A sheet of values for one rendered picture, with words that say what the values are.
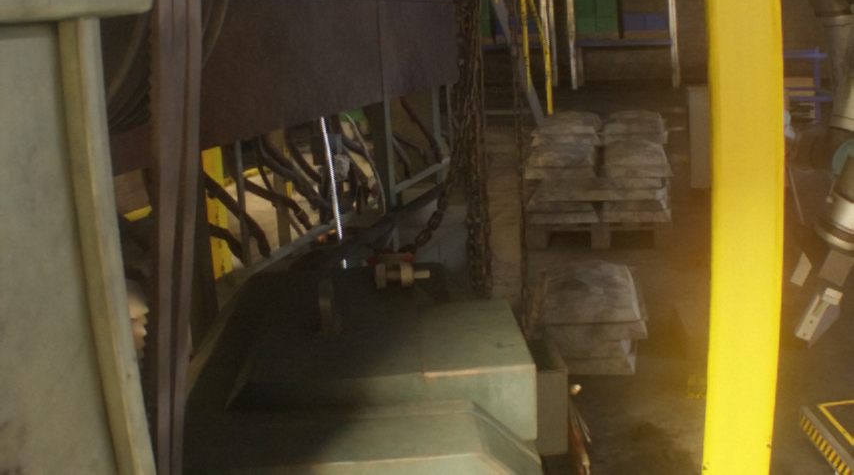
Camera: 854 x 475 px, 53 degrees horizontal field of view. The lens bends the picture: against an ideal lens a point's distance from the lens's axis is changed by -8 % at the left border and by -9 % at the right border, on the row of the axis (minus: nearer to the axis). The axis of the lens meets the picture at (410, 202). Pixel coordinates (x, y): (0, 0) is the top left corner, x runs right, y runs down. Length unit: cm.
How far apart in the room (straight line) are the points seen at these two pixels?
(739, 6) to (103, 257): 91
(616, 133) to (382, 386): 458
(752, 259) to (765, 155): 14
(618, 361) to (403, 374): 241
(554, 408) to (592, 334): 206
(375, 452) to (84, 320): 37
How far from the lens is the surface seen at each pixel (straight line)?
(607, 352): 333
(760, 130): 125
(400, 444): 88
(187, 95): 67
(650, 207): 511
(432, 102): 324
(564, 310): 334
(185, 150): 67
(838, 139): 193
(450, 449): 86
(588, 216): 511
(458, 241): 299
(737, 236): 128
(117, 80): 64
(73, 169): 57
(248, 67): 180
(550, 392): 126
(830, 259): 148
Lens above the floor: 121
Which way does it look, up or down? 10 degrees down
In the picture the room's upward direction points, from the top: 4 degrees counter-clockwise
